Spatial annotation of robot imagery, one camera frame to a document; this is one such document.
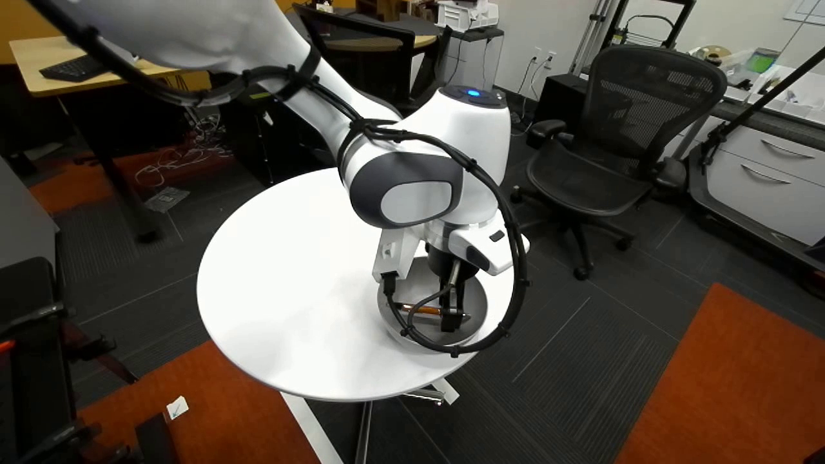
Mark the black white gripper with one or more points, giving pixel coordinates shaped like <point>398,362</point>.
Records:
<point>478,245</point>

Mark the orange pen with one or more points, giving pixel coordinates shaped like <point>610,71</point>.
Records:
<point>427,309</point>

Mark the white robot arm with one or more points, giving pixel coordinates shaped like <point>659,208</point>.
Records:
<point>424,178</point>

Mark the round white table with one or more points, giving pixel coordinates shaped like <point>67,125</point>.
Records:
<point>295,290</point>

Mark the black mesh office chair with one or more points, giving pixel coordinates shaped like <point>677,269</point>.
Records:
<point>637,98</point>

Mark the white drawer cabinet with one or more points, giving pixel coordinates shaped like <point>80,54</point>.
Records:
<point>774,181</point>

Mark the black keyboard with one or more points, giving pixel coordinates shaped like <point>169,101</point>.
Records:
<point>74,71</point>

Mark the wooden desk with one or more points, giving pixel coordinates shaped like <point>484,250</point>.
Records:
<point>111,116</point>

